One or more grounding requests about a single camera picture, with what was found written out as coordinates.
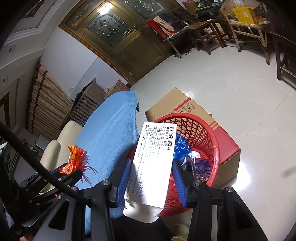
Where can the metal frame chair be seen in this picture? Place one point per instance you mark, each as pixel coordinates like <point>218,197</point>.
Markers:
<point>175,39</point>

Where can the rattan chair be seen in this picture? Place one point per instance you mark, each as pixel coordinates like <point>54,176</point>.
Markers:
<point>245,32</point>

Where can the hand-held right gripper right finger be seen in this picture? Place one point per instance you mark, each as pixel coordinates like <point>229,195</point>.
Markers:
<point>179,183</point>

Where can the cream leather sofa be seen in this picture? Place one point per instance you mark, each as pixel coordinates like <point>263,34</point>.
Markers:
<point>67,132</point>

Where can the red striped cloth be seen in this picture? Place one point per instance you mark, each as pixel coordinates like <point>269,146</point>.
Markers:
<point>159,27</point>

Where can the blue tablecloth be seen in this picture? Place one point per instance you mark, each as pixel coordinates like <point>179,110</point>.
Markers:
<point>108,120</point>

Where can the long white medicine box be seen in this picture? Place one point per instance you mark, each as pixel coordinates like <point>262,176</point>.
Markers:
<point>155,162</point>

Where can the blue foil wrapper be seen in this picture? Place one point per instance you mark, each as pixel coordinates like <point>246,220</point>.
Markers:
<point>201,169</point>

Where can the orange foil wrapper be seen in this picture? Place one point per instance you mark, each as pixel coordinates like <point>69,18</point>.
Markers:
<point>76,155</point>

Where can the large cardboard box red side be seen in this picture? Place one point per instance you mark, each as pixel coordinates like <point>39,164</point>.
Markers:
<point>180,99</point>

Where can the dark wooden chair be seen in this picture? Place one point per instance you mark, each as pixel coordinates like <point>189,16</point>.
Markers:
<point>284,46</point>

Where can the red plastic mesh basket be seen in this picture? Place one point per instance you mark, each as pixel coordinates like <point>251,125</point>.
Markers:
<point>203,139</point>

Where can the small cardboard box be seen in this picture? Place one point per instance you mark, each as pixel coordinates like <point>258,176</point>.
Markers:
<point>189,5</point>

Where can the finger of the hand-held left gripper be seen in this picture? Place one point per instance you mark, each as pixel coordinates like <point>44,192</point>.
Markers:
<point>72,178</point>
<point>59,169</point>

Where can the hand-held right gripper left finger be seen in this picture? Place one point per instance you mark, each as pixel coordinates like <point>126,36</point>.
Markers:
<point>123,178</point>

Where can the dark wooden stool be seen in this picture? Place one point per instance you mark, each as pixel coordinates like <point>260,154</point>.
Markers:
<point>201,30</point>

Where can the blue plastic bag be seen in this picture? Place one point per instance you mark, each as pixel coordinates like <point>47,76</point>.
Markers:
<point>181,146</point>

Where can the open cardboard box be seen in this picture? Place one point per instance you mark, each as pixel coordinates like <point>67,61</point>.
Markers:
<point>118,88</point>

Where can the wooden glass-panel door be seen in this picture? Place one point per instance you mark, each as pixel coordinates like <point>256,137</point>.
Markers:
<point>120,41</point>

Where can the wooden lattice cabinet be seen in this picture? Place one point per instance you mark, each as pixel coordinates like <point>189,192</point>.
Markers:
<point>87,104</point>

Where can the bamboo blind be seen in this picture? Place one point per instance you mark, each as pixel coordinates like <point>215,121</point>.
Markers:
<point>46,99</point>

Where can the yellow box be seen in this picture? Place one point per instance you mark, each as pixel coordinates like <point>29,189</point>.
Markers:
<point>246,15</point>

